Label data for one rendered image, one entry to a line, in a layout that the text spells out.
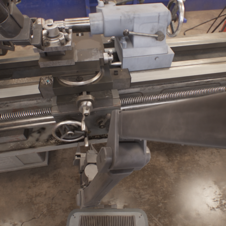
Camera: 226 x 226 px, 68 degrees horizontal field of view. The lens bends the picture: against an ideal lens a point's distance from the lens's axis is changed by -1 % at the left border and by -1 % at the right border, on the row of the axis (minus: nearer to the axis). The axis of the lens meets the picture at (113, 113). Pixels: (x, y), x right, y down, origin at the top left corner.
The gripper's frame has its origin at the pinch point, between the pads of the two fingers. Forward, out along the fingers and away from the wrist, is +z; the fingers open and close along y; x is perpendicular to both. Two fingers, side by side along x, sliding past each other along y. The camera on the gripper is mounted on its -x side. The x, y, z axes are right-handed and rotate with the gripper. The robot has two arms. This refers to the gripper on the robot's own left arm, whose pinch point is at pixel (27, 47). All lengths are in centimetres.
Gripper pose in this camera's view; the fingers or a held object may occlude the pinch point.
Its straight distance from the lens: 63.4
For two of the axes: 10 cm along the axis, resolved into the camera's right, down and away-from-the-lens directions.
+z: 0.1, 1.7, 9.9
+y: -10.0, 0.1, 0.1
